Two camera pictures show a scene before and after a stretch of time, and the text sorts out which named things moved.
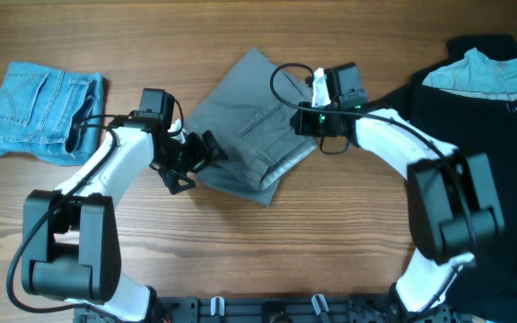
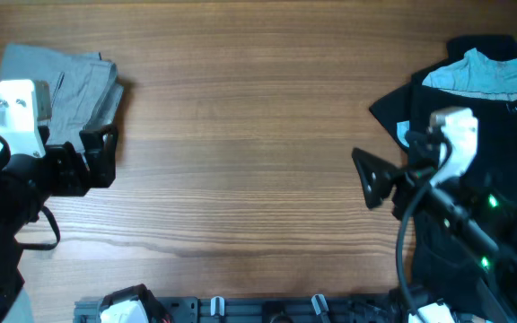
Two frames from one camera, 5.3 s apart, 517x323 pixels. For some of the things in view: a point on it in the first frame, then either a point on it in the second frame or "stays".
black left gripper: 201,155 → 101,161
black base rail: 281,309 stays
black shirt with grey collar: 489,97 stays
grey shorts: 249,115 → 85,93
